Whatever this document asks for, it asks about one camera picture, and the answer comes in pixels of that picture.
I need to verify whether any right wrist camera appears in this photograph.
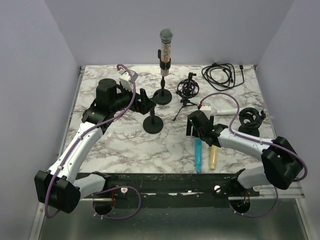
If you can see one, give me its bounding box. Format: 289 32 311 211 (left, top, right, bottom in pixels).
198 103 213 119

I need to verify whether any yellow microphone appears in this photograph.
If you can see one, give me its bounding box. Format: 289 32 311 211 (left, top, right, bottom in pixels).
208 145 218 170

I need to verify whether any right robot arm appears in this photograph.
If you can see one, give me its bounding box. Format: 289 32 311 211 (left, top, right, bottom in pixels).
186 110 306 196

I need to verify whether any black tripod shock mount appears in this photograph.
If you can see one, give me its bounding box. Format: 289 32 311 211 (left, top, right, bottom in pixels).
173 72 200 121

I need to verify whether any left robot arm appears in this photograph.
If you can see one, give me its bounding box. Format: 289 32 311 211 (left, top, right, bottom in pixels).
34 78 156 218

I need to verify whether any black stand with clip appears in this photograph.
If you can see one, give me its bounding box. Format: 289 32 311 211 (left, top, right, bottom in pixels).
143 106 164 134

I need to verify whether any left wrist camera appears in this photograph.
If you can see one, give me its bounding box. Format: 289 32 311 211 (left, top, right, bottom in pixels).
118 68 134 92

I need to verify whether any blue microphone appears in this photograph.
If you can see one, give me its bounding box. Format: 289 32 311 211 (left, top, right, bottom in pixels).
194 137 202 174

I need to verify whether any black coiled cable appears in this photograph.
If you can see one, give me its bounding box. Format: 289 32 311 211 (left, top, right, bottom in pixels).
201 62 245 92

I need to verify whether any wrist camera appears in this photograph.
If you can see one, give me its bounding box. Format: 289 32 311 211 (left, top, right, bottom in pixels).
118 68 134 92
198 103 213 119

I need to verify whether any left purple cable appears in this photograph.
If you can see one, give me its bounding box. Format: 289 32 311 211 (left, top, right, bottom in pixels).
44 63 142 221

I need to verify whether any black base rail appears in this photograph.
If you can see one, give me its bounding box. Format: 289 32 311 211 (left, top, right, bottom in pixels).
85 173 260 209

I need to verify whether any glitter microphone silver head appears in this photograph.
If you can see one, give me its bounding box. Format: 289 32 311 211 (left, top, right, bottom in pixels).
159 28 173 77

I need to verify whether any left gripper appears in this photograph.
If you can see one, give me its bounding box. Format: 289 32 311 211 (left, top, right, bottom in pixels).
110 82 157 115

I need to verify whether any black shock mount round-base stand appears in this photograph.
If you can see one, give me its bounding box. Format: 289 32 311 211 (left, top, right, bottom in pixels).
238 107 266 137

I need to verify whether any white microphone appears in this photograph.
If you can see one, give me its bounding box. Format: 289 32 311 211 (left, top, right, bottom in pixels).
214 108 240 116

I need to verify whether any black tall mic stand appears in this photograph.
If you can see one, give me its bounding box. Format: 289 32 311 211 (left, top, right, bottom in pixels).
153 49 172 105

